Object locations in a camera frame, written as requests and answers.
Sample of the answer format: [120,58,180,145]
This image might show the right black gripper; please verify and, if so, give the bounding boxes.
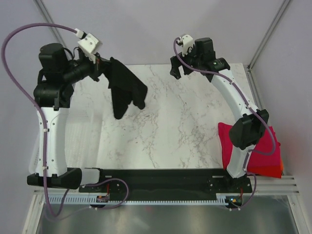
[170,44,202,80]

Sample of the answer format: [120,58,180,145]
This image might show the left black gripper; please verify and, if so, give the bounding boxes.
[62,52,112,84]

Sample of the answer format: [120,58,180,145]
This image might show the black t shirt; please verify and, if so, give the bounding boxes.
[106,58,148,119]

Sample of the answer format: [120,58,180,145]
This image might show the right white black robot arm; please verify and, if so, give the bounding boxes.
[170,35,269,192]

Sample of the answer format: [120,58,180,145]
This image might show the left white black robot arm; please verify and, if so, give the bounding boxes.
[27,43,107,192]

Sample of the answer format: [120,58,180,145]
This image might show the white plastic basket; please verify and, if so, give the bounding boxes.
[29,107,97,177]

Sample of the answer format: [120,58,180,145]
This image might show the magenta folded t shirt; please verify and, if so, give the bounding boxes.
[217,122,281,169]

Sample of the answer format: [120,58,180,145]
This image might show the orange folded t shirt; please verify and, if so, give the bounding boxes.
[280,159,284,172]

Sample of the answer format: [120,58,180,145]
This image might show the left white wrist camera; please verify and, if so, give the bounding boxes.
[75,28,102,64]

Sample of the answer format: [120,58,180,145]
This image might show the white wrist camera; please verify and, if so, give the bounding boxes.
[75,28,102,64]
[176,34,194,57]

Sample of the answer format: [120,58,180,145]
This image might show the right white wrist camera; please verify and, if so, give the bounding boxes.
[176,34,194,57]

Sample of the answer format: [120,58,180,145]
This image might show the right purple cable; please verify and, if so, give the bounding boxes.
[173,37,277,211]

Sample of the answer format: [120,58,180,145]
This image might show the purple cable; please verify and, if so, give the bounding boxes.
[1,22,130,218]
[173,37,277,211]

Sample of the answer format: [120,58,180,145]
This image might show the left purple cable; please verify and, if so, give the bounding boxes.
[1,22,130,218]

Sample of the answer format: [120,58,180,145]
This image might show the left aluminium frame post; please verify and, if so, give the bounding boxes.
[33,0,66,47]

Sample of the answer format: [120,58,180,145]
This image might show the aluminium frame post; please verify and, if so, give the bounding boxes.
[245,0,292,73]
[33,0,66,47]

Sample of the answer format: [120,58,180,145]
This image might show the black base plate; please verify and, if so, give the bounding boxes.
[79,169,252,200]

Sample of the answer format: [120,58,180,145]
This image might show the right aluminium frame post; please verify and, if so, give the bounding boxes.
[245,0,292,73]

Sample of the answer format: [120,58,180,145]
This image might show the white slotted cable duct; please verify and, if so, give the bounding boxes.
[49,194,241,205]

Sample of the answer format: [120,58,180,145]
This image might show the aluminium rail profile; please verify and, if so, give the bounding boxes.
[33,175,300,195]

